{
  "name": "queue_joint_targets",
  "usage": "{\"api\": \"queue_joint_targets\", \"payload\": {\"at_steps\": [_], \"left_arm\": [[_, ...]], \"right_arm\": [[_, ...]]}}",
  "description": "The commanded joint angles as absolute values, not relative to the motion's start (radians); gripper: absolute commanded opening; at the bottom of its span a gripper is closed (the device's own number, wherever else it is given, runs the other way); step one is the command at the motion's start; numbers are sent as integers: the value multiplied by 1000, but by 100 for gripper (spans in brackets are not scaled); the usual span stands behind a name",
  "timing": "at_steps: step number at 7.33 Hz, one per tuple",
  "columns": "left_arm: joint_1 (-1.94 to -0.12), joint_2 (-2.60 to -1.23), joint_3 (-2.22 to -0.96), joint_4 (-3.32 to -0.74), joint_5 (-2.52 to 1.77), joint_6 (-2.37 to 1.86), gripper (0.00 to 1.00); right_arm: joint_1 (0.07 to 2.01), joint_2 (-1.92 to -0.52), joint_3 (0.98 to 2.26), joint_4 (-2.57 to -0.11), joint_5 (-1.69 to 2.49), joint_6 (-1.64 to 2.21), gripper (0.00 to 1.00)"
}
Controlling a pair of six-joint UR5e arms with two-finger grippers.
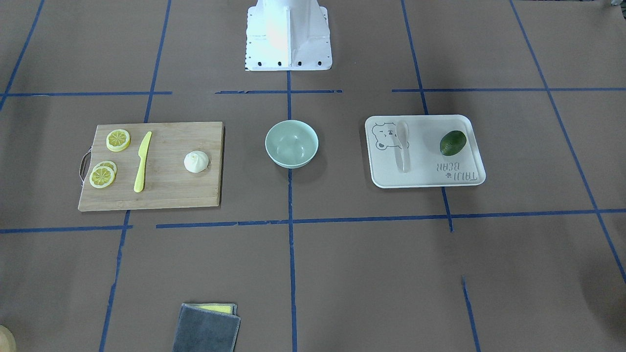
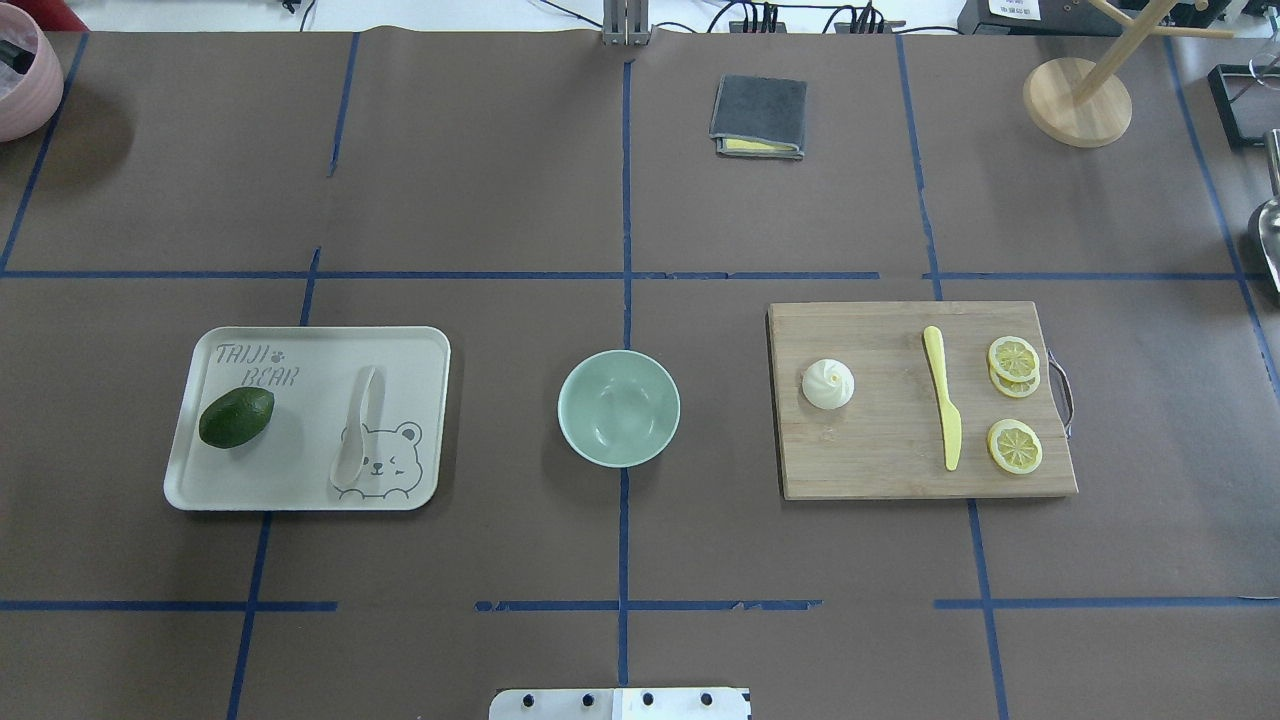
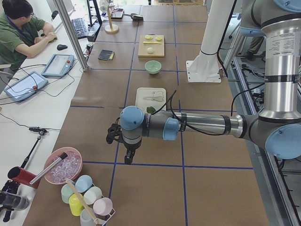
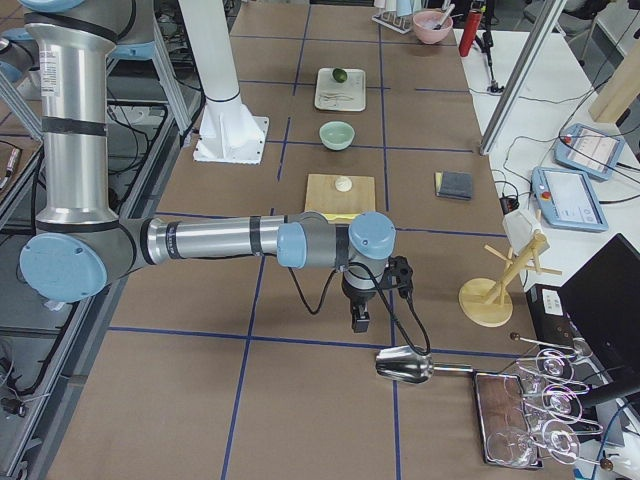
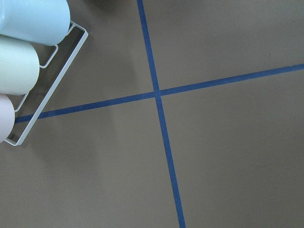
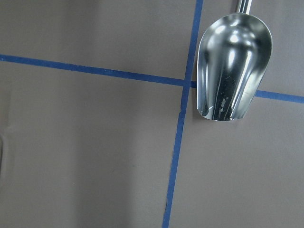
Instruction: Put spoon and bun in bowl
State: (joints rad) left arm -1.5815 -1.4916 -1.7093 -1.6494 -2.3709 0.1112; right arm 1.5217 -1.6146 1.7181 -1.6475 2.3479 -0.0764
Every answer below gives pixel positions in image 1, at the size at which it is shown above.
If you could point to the lemon slice far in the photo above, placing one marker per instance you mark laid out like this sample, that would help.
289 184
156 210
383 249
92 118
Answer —
118 140

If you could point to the light green bowl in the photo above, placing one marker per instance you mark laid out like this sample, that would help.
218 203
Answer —
291 144

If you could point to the lemon slice under pair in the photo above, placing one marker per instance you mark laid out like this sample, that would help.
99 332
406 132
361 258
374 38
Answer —
107 163

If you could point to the lemon slice top pair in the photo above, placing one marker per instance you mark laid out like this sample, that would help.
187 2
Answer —
102 177

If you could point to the yellow sponge cloth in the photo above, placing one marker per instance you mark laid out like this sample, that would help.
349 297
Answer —
219 307

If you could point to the white ceramic spoon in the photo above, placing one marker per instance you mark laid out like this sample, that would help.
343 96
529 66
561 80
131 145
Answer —
402 153

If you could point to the yellow plastic knife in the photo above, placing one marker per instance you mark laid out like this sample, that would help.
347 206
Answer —
139 182

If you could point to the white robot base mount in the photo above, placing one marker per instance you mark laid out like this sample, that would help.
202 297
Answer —
288 35

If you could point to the grey folded cloth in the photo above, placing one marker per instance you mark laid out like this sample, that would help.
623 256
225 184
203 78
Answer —
200 330

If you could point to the bamboo cutting board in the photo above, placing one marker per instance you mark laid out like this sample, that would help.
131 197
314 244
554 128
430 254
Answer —
168 185

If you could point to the green avocado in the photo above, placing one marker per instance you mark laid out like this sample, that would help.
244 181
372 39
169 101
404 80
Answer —
452 143

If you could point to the white bear tray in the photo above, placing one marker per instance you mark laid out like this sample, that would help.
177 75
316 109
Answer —
429 168

